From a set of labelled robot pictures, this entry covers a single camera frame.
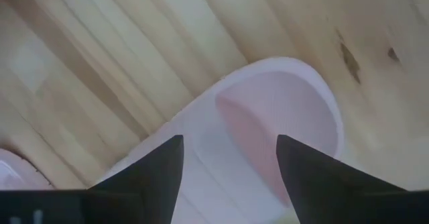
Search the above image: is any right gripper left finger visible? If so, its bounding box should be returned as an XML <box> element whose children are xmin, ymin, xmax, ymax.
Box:
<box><xmin>88</xmin><ymin>135</ymin><xmax>185</xmax><ymax>224</ymax></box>

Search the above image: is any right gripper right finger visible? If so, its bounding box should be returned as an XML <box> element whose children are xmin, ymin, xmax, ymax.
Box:
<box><xmin>275</xmin><ymin>134</ymin><xmax>407</xmax><ymax>224</ymax></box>

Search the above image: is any pink slide sandal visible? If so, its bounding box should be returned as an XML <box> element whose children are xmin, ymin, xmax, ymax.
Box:
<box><xmin>0</xmin><ymin>149</ymin><xmax>54</xmax><ymax>190</ymax></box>
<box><xmin>97</xmin><ymin>56</ymin><xmax>345</xmax><ymax>224</ymax></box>

